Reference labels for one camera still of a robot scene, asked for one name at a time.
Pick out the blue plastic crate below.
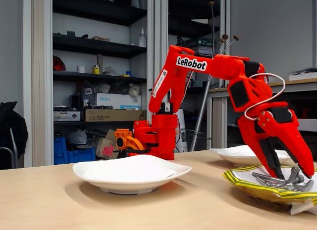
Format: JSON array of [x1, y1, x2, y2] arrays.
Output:
[[53, 137, 68, 166], [66, 147, 97, 164]]

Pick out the white wrist servo cable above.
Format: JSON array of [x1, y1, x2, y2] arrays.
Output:
[[244, 72, 286, 121]]

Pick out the white Weller box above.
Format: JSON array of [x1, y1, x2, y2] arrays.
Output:
[[96, 92, 142, 110]]

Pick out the white crumpled bag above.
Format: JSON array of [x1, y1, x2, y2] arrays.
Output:
[[93, 83, 111, 94]]

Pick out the white stuffed bag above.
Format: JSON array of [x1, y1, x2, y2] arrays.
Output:
[[128, 83, 142, 97]]

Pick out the black jacket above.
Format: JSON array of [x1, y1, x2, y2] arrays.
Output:
[[0, 101, 29, 154]]

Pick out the short steel bolt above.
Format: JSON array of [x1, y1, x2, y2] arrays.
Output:
[[256, 177, 279, 188]]

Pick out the cardboard box pink sticker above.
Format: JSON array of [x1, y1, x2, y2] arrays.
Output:
[[95, 129, 122, 159]]

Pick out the white tray with parts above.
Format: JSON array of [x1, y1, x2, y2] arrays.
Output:
[[289, 67, 317, 82]]

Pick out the white upper arm cable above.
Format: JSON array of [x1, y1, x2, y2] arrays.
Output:
[[185, 70, 196, 89]]

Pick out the red black helmet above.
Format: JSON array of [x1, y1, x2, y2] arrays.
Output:
[[53, 55, 66, 72]]

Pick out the black box with stickers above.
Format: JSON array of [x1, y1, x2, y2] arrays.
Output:
[[70, 86, 98, 109]]

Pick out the flat white printed box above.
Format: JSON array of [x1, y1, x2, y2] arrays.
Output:
[[53, 110, 82, 122]]

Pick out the white crinkled paper sheet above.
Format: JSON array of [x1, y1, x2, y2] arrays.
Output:
[[232, 165, 317, 188]]

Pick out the white square ceramic plate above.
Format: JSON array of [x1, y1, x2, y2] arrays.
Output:
[[72, 154, 192, 195], [209, 144, 292, 168]]

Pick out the yellow black striped plate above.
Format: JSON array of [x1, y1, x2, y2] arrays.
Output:
[[222, 165, 317, 216]]

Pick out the long brown cardboard box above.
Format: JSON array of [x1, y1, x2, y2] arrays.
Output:
[[85, 109, 147, 122]]

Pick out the wooden desk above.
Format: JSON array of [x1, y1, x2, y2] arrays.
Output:
[[209, 78, 317, 149]]

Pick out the metal coat stand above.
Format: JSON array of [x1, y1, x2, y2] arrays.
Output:
[[189, 1, 240, 151]]

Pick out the grey chair frame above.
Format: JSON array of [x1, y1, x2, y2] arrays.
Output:
[[0, 127, 19, 169]]

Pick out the orange printed robot part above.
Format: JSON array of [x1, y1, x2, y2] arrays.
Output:
[[113, 128, 146, 151]]

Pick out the white plastic bottle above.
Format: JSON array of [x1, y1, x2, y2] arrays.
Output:
[[138, 28, 147, 47]]

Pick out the grey metal shelf cabinet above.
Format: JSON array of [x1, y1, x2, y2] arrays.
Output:
[[153, 0, 231, 153], [23, 0, 155, 168]]

